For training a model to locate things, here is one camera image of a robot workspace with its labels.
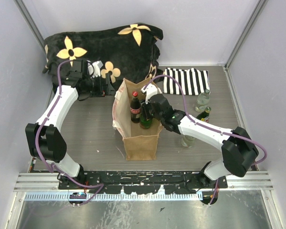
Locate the Coca-Cola glass bottle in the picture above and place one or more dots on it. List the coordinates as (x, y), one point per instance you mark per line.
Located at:
(135, 108)

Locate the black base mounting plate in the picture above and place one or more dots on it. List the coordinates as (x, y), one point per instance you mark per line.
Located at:
(149, 182)

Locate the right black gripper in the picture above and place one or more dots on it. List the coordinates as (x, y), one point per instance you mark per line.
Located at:
(146, 108)

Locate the clear glass bottle back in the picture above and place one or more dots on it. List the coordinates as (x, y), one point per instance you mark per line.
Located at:
(202, 101)

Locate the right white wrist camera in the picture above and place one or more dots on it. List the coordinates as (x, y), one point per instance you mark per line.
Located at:
(149, 91)

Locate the brown burlap canvas bag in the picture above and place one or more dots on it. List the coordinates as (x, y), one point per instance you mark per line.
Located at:
(139, 144)

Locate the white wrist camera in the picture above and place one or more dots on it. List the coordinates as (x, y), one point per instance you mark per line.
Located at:
(149, 91)
(94, 69)

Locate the green glass bottle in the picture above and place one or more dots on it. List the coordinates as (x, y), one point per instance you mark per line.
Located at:
(204, 116)
(145, 120)

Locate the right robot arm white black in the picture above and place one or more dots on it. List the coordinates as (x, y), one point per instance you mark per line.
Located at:
(238, 151)

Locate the clear bottle green cap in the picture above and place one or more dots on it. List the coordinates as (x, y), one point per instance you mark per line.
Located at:
(188, 141)

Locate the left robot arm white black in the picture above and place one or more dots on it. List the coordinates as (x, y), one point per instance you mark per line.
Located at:
(44, 138)

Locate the black floral plush blanket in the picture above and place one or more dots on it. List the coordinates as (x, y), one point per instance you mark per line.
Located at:
(127, 52)

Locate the black white striped cloth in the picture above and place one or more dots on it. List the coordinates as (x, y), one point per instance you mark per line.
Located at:
(192, 81)

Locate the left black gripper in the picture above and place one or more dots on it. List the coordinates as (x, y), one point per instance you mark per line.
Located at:
(103, 90)

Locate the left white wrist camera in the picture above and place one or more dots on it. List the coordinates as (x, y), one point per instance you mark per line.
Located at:
(94, 69)

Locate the aluminium frame rail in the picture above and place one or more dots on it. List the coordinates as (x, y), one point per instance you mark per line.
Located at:
(144, 200)

